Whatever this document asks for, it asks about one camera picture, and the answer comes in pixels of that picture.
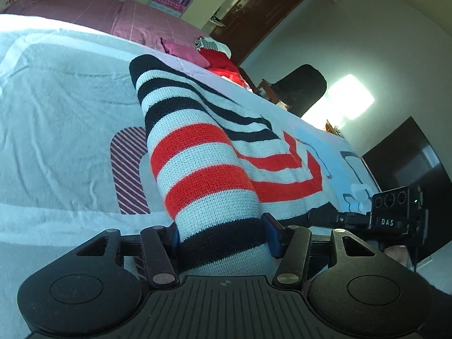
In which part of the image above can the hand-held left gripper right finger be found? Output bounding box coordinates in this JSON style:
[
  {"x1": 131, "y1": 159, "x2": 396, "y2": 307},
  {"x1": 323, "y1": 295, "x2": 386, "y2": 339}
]
[{"x1": 262, "y1": 212, "x2": 377, "y2": 285}]

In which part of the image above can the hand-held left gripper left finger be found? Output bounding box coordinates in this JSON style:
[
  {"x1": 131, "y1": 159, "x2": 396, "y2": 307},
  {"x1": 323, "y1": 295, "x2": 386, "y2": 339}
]
[{"x1": 75, "y1": 226, "x2": 181, "y2": 289}]

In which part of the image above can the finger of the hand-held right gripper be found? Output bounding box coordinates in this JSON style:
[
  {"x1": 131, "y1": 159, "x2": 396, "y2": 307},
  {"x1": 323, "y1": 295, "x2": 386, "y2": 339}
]
[{"x1": 308, "y1": 209, "x2": 371, "y2": 230}]

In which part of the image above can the striped knit sweater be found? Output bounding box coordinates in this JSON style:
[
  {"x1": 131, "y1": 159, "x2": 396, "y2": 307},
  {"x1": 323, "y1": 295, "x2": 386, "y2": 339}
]
[{"x1": 129, "y1": 55, "x2": 335, "y2": 279}]

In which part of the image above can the black television screen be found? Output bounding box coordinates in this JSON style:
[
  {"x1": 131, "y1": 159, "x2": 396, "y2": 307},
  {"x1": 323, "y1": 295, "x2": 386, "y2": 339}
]
[{"x1": 361, "y1": 115, "x2": 452, "y2": 266}]

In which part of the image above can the black chair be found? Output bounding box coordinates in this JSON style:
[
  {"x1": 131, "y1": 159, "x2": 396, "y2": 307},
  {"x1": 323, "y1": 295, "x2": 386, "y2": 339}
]
[{"x1": 273, "y1": 64, "x2": 328, "y2": 118}]

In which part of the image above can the wooden side table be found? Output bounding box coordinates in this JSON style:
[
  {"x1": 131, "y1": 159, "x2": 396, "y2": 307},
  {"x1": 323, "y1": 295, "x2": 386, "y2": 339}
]
[{"x1": 259, "y1": 79, "x2": 284, "y2": 105}]

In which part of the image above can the red garment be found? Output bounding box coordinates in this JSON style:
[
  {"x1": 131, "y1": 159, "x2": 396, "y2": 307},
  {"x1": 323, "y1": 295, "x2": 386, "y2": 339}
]
[{"x1": 199, "y1": 47, "x2": 248, "y2": 88}]

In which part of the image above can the white printed bedsheet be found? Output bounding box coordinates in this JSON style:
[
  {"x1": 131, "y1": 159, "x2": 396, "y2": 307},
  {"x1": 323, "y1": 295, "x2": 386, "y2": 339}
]
[{"x1": 0, "y1": 13, "x2": 381, "y2": 339}]

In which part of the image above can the pink folded cloth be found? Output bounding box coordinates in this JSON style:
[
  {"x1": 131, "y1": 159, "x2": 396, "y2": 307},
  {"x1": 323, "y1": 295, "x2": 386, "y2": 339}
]
[{"x1": 162, "y1": 40, "x2": 210, "y2": 68}]

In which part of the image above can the white cloth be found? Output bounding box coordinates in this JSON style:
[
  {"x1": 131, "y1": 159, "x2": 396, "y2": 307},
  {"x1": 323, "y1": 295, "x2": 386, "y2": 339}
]
[{"x1": 212, "y1": 40, "x2": 232, "y2": 58}]

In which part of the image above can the zebra striped cloth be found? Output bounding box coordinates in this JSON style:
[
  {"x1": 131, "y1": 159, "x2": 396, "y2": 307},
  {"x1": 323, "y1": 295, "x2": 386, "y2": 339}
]
[{"x1": 194, "y1": 37, "x2": 218, "y2": 51}]

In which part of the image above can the brown wooden door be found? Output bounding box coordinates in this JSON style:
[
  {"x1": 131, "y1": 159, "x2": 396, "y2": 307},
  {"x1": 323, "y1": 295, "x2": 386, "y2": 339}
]
[{"x1": 211, "y1": 0, "x2": 314, "y2": 66}]

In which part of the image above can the pink quilt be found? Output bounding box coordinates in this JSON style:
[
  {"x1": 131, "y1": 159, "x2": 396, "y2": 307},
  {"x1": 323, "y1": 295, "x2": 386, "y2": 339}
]
[{"x1": 112, "y1": 0, "x2": 213, "y2": 49}]

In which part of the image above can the pink bedsheet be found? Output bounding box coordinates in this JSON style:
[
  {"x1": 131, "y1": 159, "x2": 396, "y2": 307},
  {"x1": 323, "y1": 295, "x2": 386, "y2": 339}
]
[{"x1": 3, "y1": 0, "x2": 125, "y2": 33}]

